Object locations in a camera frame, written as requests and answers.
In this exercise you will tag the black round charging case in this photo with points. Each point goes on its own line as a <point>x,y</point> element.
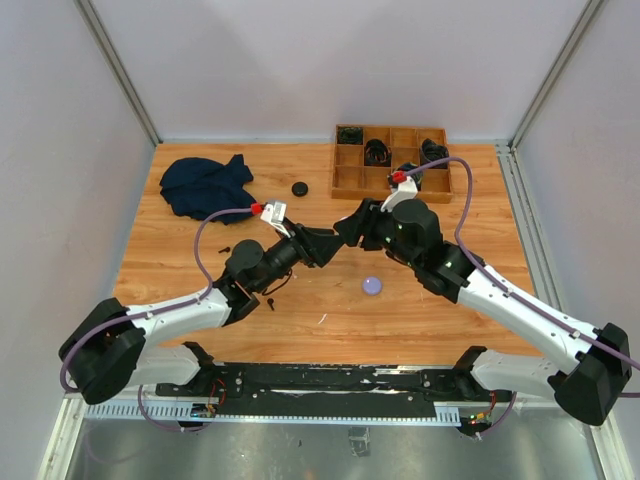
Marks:
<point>300,189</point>

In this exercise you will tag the rolled dark tie back-left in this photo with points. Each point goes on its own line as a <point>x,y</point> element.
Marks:
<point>349,135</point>

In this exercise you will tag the aluminium frame rail right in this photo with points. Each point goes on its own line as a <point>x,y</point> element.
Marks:
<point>526,216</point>

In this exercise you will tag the aluminium frame rail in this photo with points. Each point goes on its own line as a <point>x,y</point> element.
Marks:
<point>101,37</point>
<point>526,216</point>

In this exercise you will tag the rolled dark tie right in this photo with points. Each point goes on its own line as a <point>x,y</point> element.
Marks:
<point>430,151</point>

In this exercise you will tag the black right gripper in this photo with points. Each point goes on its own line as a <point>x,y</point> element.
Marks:
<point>362,223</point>

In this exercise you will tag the dark blue cloth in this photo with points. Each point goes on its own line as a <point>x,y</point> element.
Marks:
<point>197,187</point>

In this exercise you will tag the aluminium frame rail left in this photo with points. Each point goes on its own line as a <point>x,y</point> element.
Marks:
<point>101,37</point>

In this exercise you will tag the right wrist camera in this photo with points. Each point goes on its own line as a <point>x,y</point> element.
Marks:
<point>403,187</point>

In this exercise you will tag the purple round charging case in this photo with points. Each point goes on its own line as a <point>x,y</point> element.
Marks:
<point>372,286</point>

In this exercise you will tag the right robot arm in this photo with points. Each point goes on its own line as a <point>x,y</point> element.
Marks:
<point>584,369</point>

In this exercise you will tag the wooden divided tray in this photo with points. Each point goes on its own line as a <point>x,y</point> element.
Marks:
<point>353,180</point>

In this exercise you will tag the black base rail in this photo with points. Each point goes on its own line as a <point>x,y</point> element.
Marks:
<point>325,391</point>

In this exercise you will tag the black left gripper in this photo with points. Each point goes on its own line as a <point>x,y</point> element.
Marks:
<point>328,245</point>

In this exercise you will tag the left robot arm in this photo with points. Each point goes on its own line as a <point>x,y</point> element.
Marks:
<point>104,354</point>

